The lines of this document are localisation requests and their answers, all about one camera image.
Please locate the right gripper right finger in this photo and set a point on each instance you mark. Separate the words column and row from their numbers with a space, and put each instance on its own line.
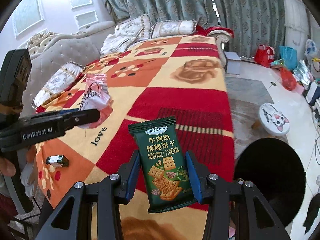
column 253, row 216

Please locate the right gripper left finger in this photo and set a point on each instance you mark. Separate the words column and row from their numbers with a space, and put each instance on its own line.
column 72, row 218

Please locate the pink white snack wrapper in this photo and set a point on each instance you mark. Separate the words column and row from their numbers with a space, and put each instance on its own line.
column 96, row 96

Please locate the green biscuit packet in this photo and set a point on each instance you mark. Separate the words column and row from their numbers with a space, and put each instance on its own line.
column 163, row 165

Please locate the black round trash bin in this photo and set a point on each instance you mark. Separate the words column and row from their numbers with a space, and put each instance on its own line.
column 277, row 171

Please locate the white gloved left hand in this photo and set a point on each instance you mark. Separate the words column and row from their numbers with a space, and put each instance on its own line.
column 28, row 175

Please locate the small black white box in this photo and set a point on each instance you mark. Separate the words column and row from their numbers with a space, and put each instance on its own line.
column 57, row 161

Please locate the cylindrical bolster pillow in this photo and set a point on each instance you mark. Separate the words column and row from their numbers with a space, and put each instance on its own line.
column 62, row 79

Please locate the white upholstered headboard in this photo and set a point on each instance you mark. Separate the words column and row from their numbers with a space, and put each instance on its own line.
column 83, row 48

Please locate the cat face wooden stool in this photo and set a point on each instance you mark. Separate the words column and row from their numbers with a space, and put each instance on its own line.
column 273, row 121

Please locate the red plastic bag on floor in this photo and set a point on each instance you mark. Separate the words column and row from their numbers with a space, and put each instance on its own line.
column 288, row 80

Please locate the white patterned pillow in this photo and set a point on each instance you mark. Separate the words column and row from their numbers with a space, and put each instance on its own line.
column 173, row 28
column 126, row 34

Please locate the checkered orange red blanket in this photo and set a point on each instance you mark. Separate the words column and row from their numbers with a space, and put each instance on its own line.
column 178, row 76

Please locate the red shopping bag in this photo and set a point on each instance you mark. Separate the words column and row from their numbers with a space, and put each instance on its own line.
column 264, row 55

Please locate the blue shopping bag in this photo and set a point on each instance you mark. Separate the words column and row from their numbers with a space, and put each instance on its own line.
column 289, row 55

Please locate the green patterned curtain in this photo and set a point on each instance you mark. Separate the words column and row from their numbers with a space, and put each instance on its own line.
column 254, row 22

